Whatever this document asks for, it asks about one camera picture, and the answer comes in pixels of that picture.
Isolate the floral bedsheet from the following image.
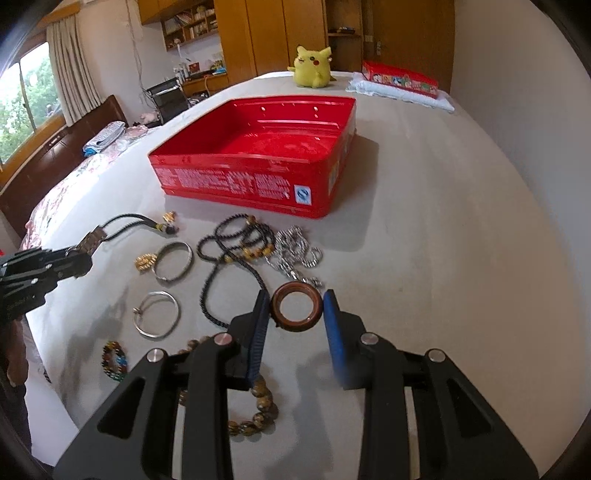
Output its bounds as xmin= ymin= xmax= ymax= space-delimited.
xmin=19 ymin=125 xmax=148 ymax=250

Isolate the large brown bead bracelet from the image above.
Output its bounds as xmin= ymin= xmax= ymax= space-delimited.
xmin=177 ymin=335 xmax=281 ymax=438

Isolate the white folded towel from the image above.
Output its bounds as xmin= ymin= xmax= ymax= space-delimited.
xmin=346 ymin=72 xmax=456 ymax=113

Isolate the red tin lid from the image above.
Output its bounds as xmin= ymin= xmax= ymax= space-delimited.
xmin=362 ymin=60 xmax=439 ymax=98

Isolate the multicolour bead bracelet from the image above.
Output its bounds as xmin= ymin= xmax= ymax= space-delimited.
xmin=101 ymin=340 xmax=129 ymax=383

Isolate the wooden wardrobe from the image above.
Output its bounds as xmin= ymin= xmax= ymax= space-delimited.
xmin=138 ymin=1 xmax=363 ymax=84

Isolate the wall bookshelf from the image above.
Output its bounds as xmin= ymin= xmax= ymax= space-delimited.
xmin=160 ymin=1 xmax=218 ymax=51

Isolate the thin silver bangle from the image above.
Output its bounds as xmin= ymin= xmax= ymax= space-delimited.
xmin=132 ymin=290 xmax=181 ymax=341

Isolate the black braided cord necklace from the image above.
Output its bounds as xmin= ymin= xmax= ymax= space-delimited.
xmin=98 ymin=212 xmax=181 ymax=237

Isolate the folded patterned cloth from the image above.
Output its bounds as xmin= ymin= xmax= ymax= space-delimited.
xmin=82 ymin=121 xmax=126 ymax=158

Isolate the wooden desk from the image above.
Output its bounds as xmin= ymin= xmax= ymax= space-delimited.
xmin=182 ymin=73 xmax=229 ymax=97

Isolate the yellow Pikachu plush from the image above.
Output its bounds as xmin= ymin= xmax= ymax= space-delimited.
xmin=287 ymin=45 xmax=335 ymax=88

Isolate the black office chair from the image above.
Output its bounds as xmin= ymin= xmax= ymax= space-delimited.
xmin=147 ymin=77 xmax=189 ymax=124

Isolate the gold pendant charm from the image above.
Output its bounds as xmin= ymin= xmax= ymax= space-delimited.
xmin=134 ymin=253 xmax=157 ymax=273

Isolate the silver chain necklace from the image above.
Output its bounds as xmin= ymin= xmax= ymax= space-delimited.
xmin=264 ymin=225 xmax=326 ymax=289

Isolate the black bead necklace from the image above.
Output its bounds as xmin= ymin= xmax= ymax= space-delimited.
xmin=196 ymin=213 xmax=277 ymax=329

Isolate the dark wooden headboard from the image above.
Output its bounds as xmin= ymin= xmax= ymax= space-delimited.
xmin=1 ymin=95 xmax=127 ymax=239

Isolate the person's left hand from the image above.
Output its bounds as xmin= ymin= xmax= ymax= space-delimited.
xmin=1 ymin=318 xmax=29 ymax=387

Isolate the window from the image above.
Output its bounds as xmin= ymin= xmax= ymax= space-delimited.
xmin=0 ymin=42 xmax=61 ymax=166

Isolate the wooden door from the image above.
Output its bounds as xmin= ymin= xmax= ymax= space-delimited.
xmin=372 ymin=0 xmax=455 ymax=92

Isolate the red tin box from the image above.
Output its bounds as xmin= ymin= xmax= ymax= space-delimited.
xmin=148 ymin=95 xmax=356 ymax=219

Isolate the brown wooden bangle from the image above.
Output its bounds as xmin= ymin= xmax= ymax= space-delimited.
xmin=270 ymin=281 xmax=324 ymax=333

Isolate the beige curtain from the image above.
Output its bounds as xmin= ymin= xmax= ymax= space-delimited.
xmin=46 ymin=14 xmax=102 ymax=127

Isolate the dark silver bangle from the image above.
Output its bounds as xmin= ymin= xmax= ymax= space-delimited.
xmin=151 ymin=241 xmax=194 ymax=284

